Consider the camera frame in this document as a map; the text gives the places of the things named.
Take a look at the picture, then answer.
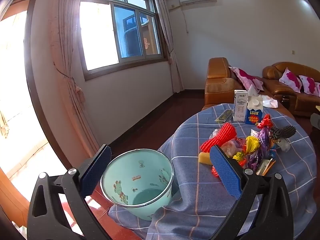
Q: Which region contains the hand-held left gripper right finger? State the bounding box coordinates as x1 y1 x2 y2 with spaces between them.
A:
209 144 294 240

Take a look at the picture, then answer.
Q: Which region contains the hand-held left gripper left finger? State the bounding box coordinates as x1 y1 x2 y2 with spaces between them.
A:
27 144 112 240

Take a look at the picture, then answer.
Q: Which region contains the red foam net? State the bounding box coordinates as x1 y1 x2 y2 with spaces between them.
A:
200 122 237 153

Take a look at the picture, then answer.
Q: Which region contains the yellow wrapper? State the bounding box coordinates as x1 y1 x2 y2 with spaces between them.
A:
232 135 260 160

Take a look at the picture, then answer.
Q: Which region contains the white printed packet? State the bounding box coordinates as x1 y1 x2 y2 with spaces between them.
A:
255 158 276 175

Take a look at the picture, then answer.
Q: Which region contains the teal cartoon print bin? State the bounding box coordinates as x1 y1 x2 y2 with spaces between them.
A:
100 149 174 221

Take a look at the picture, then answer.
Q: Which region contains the red wrapper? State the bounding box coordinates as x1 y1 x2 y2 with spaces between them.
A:
257 114 272 128

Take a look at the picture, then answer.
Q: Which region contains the yellow sponge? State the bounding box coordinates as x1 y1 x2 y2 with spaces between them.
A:
198 152 213 165

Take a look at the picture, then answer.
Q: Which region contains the blue plaid tablecloth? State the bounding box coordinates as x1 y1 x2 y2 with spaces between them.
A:
108 102 317 240

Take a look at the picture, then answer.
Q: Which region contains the blue carton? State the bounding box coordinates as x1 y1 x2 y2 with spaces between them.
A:
245 97 264 125

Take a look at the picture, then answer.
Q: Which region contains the small clear plastic wrapper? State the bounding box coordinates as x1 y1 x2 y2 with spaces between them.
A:
275 137 290 152

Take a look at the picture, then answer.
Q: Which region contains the white tall carton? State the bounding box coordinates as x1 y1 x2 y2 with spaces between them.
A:
233 90 248 122

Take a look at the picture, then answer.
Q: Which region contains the black foam net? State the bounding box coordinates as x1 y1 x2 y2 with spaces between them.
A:
269 125 297 140

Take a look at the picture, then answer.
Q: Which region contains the orange leather armchair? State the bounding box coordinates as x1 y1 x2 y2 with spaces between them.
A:
204 57 263 110

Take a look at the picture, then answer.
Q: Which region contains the white tissue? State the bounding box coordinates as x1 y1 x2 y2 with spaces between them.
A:
246 84 260 98

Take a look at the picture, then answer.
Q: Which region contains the wooden door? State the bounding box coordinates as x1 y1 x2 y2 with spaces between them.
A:
0 167 33 230

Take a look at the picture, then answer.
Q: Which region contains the long pink curtain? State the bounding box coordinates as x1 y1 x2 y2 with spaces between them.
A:
57 0 100 153

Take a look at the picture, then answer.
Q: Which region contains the brown leather sofa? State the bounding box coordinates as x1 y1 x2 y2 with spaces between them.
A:
262 62 320 117

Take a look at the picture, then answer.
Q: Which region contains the short pink curtain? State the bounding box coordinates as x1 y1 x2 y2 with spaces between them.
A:
144 0 184 93

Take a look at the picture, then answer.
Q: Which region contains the sliding glass window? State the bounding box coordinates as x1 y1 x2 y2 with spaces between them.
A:
77 0 168 82

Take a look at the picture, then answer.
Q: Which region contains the white air conditioner pipe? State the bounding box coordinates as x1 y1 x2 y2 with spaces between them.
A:
168 4 189 33

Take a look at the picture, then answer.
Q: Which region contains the dark wooden door frame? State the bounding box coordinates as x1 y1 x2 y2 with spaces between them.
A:
24 0 110 155

